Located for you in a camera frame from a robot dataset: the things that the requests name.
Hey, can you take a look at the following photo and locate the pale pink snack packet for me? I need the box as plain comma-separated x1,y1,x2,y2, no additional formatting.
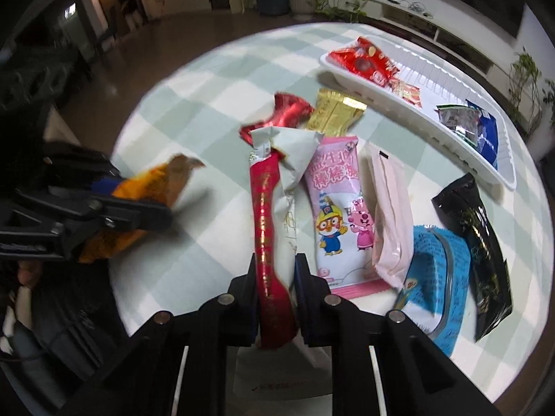
364,144,414,291

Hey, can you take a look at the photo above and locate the pink cartoon snack packet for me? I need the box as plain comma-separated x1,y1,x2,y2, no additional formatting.
304,136,390,298

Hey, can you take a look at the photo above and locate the green edged transparent snack packet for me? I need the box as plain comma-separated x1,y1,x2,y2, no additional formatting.
436,104,481,149

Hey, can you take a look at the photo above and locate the green white checkered tablecloth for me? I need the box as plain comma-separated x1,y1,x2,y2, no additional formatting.
111,23,554,400

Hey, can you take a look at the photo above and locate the red white snack packet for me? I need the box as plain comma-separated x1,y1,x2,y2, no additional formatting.
249,126,323,349

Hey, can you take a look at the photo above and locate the shiny red snack packet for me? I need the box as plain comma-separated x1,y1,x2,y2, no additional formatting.
239,92,314,146

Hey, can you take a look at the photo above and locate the gold snack packet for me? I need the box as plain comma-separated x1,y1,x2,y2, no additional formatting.
305,88,367,137

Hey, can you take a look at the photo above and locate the orange brown snack packet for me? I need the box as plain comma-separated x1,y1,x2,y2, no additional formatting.
77,153,207,265

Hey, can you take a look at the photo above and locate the light blue snack packet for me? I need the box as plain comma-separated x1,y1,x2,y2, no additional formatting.
394,225,470,356

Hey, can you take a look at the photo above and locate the white plastic tray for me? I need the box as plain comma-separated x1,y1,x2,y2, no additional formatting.
320,34,516,191

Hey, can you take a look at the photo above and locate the black snack packet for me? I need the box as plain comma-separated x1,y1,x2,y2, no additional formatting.
432,173,513,341

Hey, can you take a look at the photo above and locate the dark blue snack packet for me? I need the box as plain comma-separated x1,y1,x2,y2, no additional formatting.
467,99,498,169

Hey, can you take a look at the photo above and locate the large red chocolate bag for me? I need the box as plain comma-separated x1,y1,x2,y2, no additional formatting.
327,37,399,87

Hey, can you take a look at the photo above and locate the person's left hand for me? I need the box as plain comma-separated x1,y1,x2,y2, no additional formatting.
18,260,41,288

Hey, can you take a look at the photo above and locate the small red white candy packet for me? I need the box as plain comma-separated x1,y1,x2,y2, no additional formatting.
390,78,421,108

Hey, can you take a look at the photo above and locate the white TV cabinet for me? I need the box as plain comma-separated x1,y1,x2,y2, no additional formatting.
359,0,535,75

